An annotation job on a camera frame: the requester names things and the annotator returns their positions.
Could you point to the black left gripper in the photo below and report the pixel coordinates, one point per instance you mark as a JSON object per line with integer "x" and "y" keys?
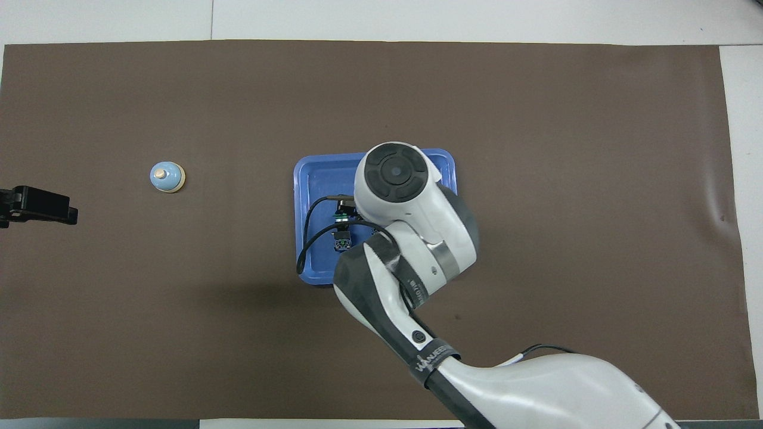
{"x": 6, "y": 208}

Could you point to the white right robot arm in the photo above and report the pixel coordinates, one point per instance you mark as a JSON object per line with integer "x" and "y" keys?
{"x": 417, "y": 238}

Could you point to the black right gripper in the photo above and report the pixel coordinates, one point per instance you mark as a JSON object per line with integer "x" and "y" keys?
{"x": 346, "y": 208}

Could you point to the light blue desk bell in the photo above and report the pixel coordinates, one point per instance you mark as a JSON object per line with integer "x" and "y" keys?
{"x": 167, "y": 177}

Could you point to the blue plastic tray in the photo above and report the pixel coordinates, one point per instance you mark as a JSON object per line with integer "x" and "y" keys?
{"x": 322, "y": 179}

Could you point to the green push button switch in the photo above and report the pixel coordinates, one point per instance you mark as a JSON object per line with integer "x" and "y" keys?
{"x": 342, "y": 241}

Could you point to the brown table mat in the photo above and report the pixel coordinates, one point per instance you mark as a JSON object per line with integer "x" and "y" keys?
{"x": 179, "y": 328}

